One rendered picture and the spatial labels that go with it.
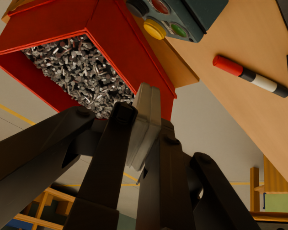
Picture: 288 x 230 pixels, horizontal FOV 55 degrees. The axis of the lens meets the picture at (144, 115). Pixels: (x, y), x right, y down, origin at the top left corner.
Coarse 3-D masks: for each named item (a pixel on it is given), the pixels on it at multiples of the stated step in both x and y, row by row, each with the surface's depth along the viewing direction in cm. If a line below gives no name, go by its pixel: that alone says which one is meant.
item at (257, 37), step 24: (240, 0) 30; (264, 0) 30; (216, 24) 34; (240, 24) 33; (264, 24) 33; (192, 48) 38; (216, 48) 37; (240, 48) 37; (264, 48) 36; (216, 72) 42; (264, 72) 40; (216, 96) 47; (240, 96) 46; (264, 96) 45; (240, 120) 53; (264, 120) 51; (264, 144) 59
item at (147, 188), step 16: (160, 144) 13; (176, 144) 14; (160, 160) 12; (176, 160) 12; (144, 176) 14; (160, 176) 10; (176, 176) 11; (144, 192) 12; (160, 192) 10; (176, 192) 10; (144, 208) 11; (160, 208) 9; (176, 208) 9; (144, 224) 10; (160, 224) 8; (176, 224) 8; (192, 224) 9
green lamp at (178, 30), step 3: (171, 24) 29; (171, 27) 29; (174, 27) 29; (177, 27) 28; (174, 30) 29; (177, 30) 29; (180, 30) 28; (177, 33) 29; (180, 33) 29; (183, 33) 29; (183, 36) 29; (186, 36) 29
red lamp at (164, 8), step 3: (153, 0) 26; (156, 0) 26; (153, 3) 27; (156, 3) 26; (159, 3) 26; (156, 6) 27; (159, 6) 26; (162, 6) 26; (156, 9) 28; (159, 9) 27; (162, 9) 26; (165, 9) 26; (162, 12) 27; (165, 12) 27
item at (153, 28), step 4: (148, 20) 31; (152, 20) 31; (144, 24) 32; (148, 24) 31; (152, 24) 31; (156, 24) 31; (144, 28) 32; (148, 28) 31; (152, 28) 31; (156, 28) 31; (160, 28) 31; (148, 32) 33; (152, 32) 32; (156, 32) 31; (160, 32) 31; (164, 32) 31; (152, 36) 33; (156, 36) 32; (160, 36) 31; (164, 36) 32
